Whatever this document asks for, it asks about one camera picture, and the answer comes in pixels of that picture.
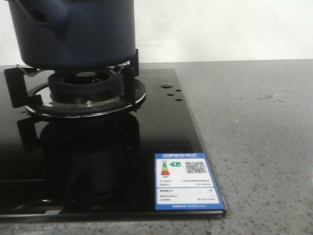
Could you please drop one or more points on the dark blue cooking pot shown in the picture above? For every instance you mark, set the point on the dark blue cooking pot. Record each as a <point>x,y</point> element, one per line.
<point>74,34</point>

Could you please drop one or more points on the black pot support grate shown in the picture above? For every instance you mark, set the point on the black pot support grate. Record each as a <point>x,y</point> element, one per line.
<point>37,101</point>

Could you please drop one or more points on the black glass gas stove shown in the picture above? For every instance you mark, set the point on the black glass gas stove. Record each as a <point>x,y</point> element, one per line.
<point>95,167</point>

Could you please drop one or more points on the blue energy label sticker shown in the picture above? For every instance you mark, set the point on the blue energy label sticker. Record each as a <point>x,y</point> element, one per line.
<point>184,181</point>

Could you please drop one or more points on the black gas burner head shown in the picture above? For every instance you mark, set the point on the black gas burner head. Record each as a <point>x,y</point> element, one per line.
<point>81,86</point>

